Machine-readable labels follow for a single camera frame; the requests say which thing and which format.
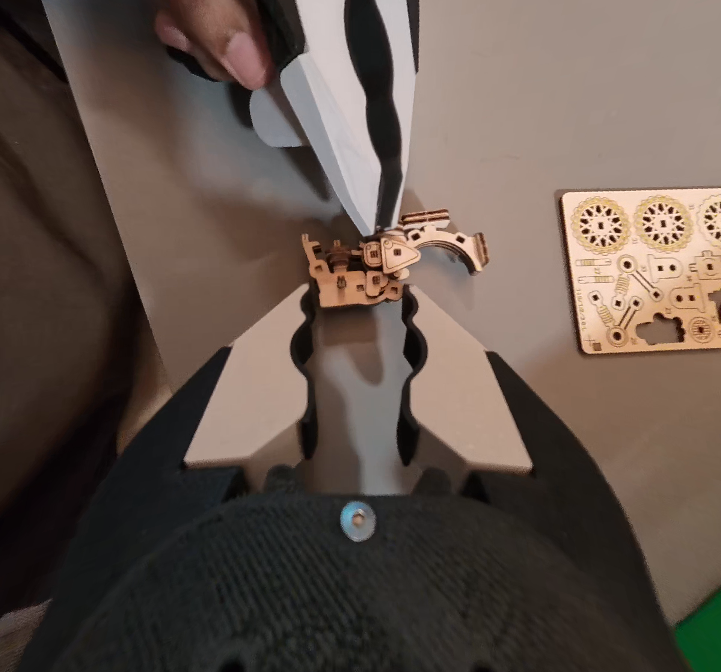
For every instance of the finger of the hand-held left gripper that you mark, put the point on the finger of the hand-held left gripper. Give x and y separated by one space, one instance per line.
394 35
332 120

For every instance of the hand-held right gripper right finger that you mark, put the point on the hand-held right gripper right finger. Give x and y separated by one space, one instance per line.
462 401

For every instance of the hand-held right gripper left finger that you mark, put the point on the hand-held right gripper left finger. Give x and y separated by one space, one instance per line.
253 401

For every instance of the wooden model assembly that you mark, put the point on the wooden model assembly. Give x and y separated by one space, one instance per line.
360 272

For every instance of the wooden parts sheet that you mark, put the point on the wooden parts sheet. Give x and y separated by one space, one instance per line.
642 272

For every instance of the person's left hand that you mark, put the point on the person's left hand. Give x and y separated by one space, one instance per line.
214 13

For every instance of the olive green shirt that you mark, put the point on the olive green shirt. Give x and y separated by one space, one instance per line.
56 289

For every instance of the green plastic bin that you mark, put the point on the green plastic bin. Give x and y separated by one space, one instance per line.
701 638

